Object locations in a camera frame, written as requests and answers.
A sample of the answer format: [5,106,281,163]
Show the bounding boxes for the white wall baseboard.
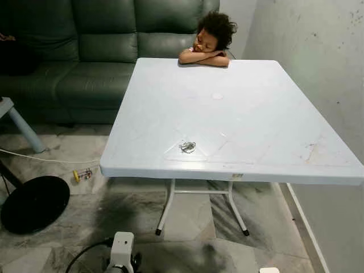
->
[284,182,330,273]

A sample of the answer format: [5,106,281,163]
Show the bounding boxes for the sleeping curly-haired child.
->
[178,10,238,68]

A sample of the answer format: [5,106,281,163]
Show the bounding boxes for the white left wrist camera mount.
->
[108,231,135,273]

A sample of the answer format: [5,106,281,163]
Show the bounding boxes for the grey furniture leg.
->
[0,97,46,154]

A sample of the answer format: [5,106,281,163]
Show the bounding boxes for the small yellow red toy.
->
[73,168,93,183]

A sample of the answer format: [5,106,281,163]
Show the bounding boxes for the silver keys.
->
[180,141,196,154]

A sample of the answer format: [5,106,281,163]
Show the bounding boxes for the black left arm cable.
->
[65,239,113,273]

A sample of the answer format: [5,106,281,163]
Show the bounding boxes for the black round stand base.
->
[0,161,71,235]

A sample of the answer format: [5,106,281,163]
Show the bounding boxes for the thin white floor cable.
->
[0,148,102,166]

